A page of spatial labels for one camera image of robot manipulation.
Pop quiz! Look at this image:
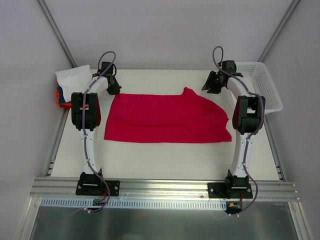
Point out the pink red t shirt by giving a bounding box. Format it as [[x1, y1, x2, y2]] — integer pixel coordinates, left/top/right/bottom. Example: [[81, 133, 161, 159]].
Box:
[[104, 87, 232, 144]]

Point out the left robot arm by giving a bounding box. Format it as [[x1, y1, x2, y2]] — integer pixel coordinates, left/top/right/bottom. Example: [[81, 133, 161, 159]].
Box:
[[71, 73, 121, 195]]

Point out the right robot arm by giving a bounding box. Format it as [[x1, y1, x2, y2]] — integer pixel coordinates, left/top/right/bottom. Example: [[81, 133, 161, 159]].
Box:
[[202, 71, 265, 199]]

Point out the white folded t shirt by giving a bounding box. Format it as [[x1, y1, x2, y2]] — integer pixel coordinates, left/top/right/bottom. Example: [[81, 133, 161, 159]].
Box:
[[55, 65, 92, 102]]

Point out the white plastic basket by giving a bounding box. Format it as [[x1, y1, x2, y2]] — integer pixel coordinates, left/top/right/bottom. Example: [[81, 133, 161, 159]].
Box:
[[235, 62, 283, 115]]

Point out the orange red folded t shirt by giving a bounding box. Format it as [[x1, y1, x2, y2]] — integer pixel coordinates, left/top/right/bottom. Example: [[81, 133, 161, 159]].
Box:
[[55, 86, 72, 109]]

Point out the blue folded t shirt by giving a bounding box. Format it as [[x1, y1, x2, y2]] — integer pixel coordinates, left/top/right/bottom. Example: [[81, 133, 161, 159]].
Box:
[[55, 86, 71, 105]]

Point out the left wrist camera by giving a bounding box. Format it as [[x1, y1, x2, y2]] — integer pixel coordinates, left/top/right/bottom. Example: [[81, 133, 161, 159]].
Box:
[[99, 61, 117, 75]]

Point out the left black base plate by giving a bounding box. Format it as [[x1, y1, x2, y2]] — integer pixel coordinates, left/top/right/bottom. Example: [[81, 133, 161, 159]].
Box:
[[75, 178, 120, 197]]

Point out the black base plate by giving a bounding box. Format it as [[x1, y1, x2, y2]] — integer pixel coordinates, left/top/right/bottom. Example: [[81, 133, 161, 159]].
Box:
[[207, 182, 253, 199], [75, 178, 120, 197]]

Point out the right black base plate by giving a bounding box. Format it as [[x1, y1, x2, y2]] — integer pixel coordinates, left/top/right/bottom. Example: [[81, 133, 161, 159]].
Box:
[[207, 182, 253, 199]]

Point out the white slotted cable duct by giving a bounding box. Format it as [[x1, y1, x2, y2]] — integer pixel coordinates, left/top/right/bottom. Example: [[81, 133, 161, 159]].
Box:
[[40, 197, 227, 211]]

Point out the aluminium mounting rail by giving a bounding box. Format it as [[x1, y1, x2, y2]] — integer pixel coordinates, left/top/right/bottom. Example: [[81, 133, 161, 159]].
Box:
[[29, 177, 301, 202]]

